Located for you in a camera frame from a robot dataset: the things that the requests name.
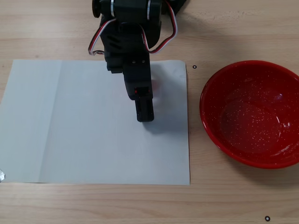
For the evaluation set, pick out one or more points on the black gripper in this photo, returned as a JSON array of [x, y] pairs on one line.
[[138, 78]]

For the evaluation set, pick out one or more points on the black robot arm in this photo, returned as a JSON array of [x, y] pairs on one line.
[[130, 9]]

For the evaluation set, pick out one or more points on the red speckled bowl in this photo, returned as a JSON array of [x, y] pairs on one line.
[[252, 116]]

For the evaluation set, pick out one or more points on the white paper sheet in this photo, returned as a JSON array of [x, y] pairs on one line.
[[70, 128]]

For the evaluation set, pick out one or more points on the grey tape piece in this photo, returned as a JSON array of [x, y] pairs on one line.
[[2, 176]]

